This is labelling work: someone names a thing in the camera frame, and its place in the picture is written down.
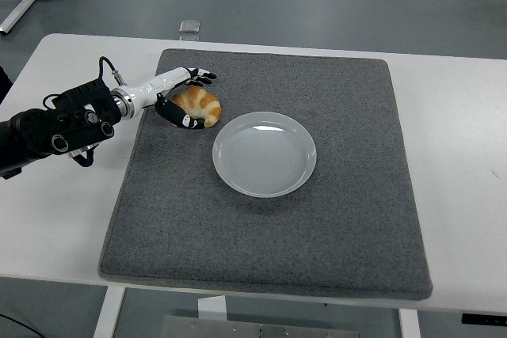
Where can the golden croissant bread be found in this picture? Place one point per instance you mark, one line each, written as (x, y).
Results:
(202, 102)

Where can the white table leg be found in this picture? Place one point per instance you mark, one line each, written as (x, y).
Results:
(410, 324)
(109, 314)

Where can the black table control panel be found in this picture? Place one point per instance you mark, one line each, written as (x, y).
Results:
(483, 318)

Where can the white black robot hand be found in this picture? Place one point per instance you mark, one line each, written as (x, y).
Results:
(158, 82)

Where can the grey felt mat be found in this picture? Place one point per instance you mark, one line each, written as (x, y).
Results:
(257, 243)

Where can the pale grey round plate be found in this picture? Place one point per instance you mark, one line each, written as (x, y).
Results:
(263, 156)

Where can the grey metal plate with screws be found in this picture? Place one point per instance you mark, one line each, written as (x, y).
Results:
(257, 328)

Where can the square metal floor outlet cover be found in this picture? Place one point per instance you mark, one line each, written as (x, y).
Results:
(188, 38)
(189, 26)

